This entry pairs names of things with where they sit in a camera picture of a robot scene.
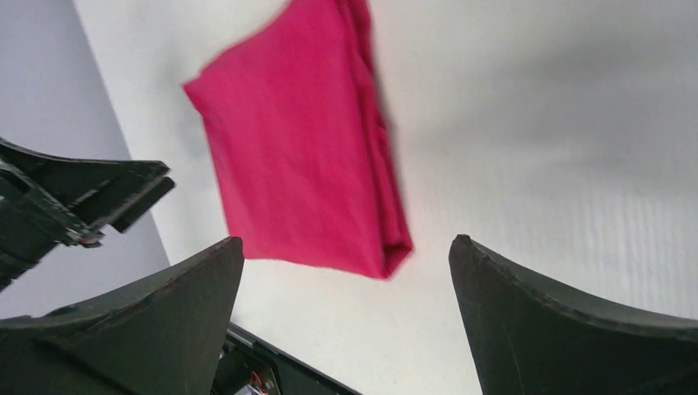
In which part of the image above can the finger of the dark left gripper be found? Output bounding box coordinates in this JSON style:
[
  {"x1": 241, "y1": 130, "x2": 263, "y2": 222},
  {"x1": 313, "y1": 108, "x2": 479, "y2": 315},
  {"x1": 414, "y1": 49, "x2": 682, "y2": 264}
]
[{"x1": 1, "y1": 140, "x2": 175, "y2": 248}]

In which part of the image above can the magenta t shirt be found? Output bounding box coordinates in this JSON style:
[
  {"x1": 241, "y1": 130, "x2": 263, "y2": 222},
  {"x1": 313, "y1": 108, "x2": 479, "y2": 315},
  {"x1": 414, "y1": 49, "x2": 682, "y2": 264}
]
[{"x1": 184, "y1": 1, "x2": 413, "y2": 279}]

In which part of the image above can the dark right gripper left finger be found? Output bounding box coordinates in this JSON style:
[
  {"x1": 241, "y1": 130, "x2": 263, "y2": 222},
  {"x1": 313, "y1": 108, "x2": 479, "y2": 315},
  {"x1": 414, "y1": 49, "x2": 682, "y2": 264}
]
[{"x1": 1, "y1": 237, "x2": 244, "y2": 394}]

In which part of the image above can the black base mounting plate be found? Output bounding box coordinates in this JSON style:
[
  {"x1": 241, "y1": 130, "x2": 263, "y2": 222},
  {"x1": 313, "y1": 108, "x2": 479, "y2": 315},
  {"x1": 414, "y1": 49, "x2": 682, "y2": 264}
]
[{"x1": 210, "y1": 323, "x2": 360, "y2": 395}]

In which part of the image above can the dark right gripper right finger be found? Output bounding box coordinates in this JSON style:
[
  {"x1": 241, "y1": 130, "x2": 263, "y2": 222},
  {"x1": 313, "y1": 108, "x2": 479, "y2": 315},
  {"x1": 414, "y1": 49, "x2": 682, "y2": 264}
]
[{"x1": 449, "y1": 235, "x2": 697, "y2": 394}]

